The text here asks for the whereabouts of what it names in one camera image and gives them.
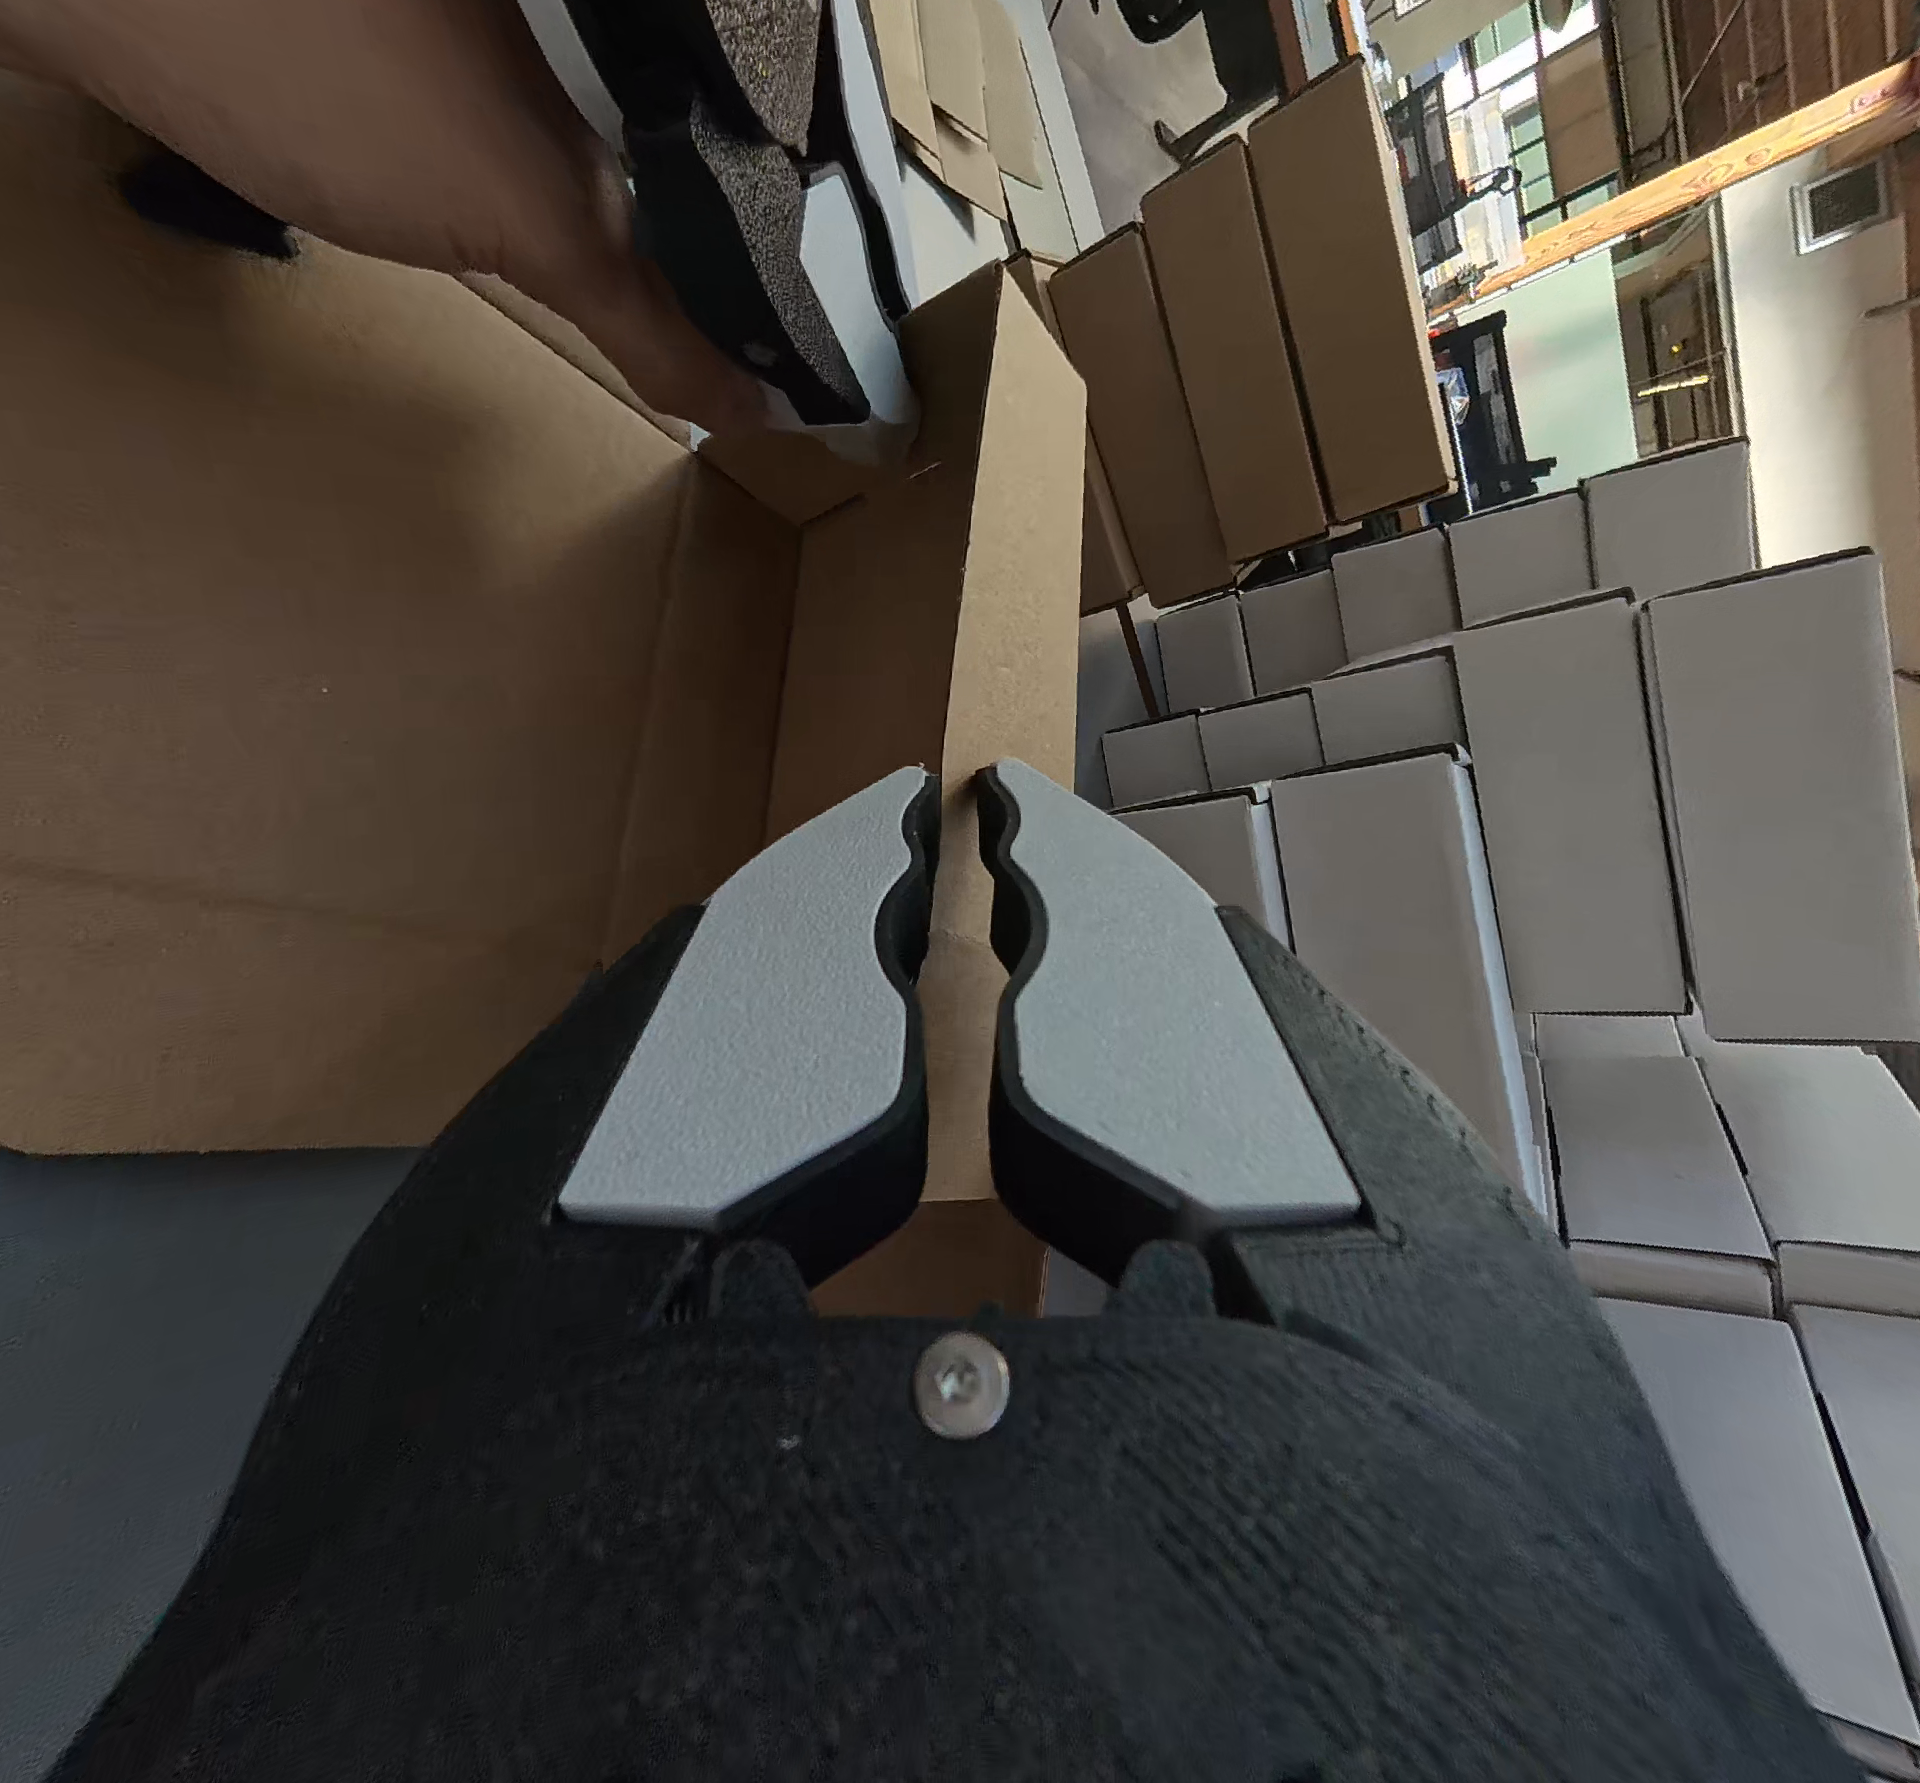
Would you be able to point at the flat brown cardboard sheet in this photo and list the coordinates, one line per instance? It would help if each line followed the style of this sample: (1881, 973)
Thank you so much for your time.
(945, 28)

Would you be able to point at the brown cardboard box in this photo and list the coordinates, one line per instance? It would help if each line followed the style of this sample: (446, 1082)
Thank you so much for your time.
(374, 762)
(1110, 539)
(1350, 298)
(1140, 433)
(1231, 357)

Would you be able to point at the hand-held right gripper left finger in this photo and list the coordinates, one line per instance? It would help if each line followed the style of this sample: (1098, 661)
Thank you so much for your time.
(751, 1047)

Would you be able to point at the pile of white cardboard boxes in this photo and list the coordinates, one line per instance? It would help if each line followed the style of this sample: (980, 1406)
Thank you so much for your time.
(1576, 838)

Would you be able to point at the wall air vent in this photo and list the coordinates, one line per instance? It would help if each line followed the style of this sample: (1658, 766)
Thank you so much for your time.
(1843, 199)

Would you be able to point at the wooden ceiling beam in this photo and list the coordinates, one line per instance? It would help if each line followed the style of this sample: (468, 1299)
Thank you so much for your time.
(1726, 178)

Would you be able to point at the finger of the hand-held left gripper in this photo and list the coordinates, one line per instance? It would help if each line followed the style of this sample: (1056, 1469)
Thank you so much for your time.
(872, 117)
(849, 298)

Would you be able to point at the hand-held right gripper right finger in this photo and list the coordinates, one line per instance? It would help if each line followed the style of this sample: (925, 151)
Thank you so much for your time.
(1172, 1047)

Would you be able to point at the person's left hand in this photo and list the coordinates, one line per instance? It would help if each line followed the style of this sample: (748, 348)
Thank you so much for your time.
(300, 44)

